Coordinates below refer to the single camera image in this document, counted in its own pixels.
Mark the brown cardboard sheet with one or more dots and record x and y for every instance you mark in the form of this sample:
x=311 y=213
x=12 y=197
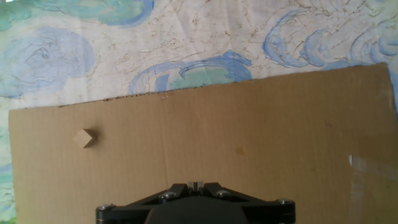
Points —
x=217 y=124

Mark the green blue painted cloth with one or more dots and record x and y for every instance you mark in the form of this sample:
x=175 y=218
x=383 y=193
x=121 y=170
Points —
x=186 y=31

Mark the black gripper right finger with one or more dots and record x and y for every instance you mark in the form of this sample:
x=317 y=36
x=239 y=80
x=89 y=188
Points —
x=267 y=214

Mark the tiny wooden cube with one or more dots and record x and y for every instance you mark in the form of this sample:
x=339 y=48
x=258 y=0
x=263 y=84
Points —
x=82 y=138

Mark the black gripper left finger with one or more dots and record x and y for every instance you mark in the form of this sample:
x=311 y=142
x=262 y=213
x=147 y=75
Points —
x=130 y=214

